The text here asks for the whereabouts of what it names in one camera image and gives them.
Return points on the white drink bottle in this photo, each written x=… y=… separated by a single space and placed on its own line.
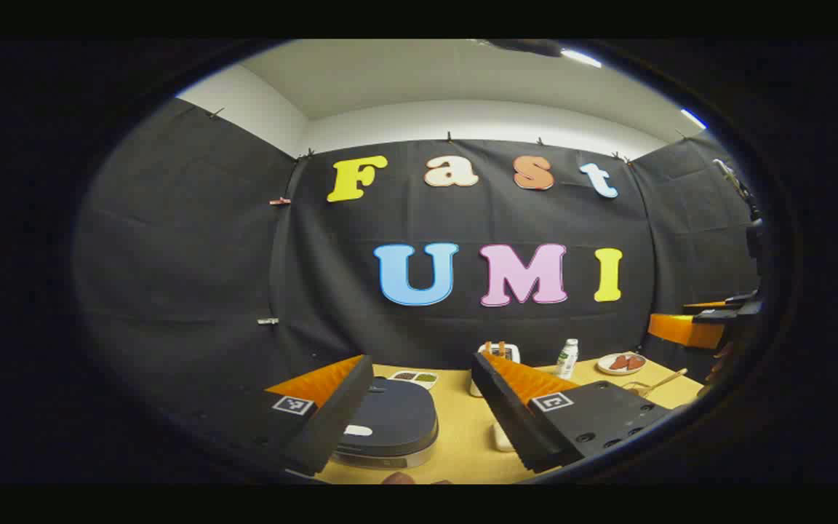
x=568 y=360

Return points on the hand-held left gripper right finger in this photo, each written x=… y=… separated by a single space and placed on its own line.
x=510 y=415

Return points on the black backdrop cloth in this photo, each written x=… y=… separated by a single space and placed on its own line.
x=208 y=255

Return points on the wooden spoon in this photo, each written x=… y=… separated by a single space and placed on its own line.
x=670 y=378

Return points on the clear plastic container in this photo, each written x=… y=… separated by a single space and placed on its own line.
x=500 y=437

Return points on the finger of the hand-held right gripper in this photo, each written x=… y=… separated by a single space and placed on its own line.
x=710 y=306
x=684 y=331

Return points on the white toaster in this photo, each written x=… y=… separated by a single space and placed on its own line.
x=511 y=356

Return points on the white divided condiment dish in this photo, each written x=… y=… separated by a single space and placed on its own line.
x=413 y=378

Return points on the ceiling light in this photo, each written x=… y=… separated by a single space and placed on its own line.
x=580 y=58
x=693 y=118

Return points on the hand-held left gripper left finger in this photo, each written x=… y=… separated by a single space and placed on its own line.
x=335 y=426

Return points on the dark grey rice cooker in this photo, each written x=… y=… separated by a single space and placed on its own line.
x=397 y=422

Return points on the red meat slice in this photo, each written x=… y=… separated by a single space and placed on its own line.
x=618 y=362
x=636 y=362

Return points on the white round plate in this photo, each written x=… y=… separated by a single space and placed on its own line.
x=621 y=371

